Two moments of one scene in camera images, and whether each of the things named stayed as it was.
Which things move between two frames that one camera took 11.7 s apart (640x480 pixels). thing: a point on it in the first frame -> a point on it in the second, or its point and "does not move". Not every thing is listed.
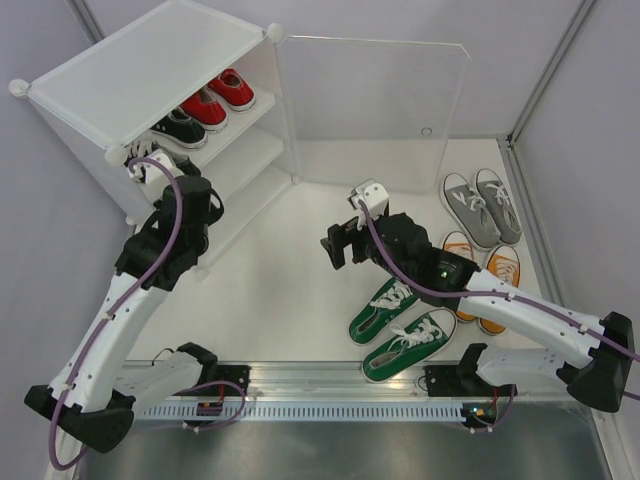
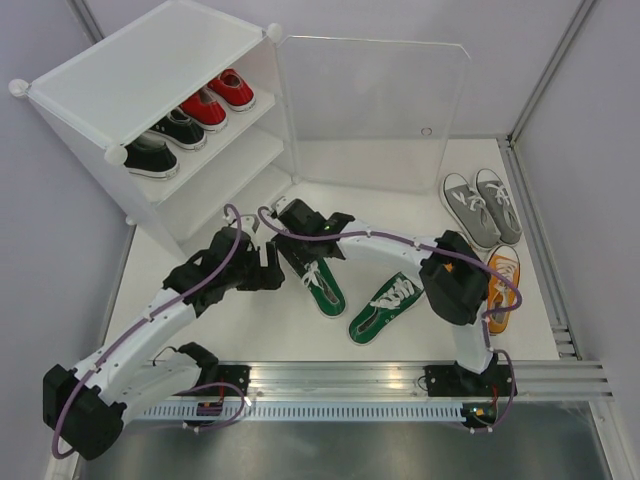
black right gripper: [341, 236] -> [286, 245]
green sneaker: [410, 343] -> [321, 280]
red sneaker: [206, 111] does not move
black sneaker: [180, 129] does not move
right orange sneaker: [504, 263] does not move
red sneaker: [233, 90] does not move
